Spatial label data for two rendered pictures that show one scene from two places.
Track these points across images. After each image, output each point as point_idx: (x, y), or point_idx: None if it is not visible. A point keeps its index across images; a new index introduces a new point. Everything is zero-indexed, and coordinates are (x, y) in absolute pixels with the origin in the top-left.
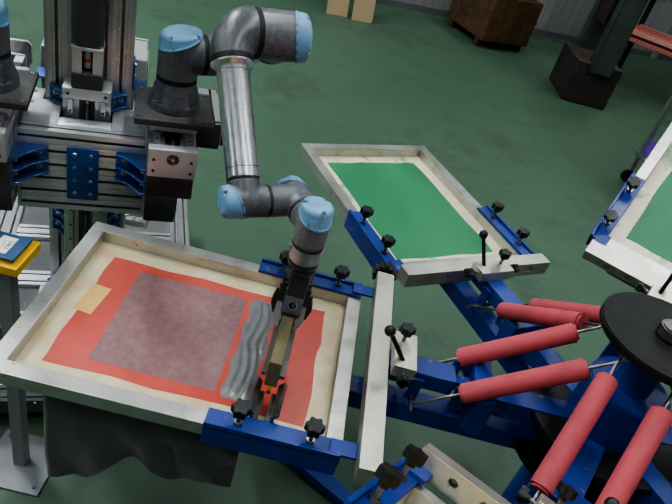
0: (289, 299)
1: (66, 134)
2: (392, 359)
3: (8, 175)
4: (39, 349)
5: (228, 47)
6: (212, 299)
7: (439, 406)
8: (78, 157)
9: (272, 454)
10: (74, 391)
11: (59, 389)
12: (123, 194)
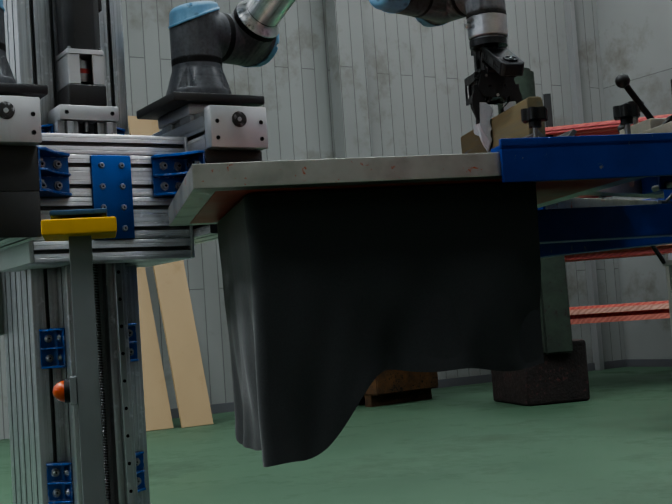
0: (502, 57)
1: (88, 136)
2: (641, 130)
3: (37, 176)
4: None
5: None
6: None
7: None
8: (106, 168)
9: (597, 165)
10: (325, 159)
11: (304, 163)
12: (166, 224)
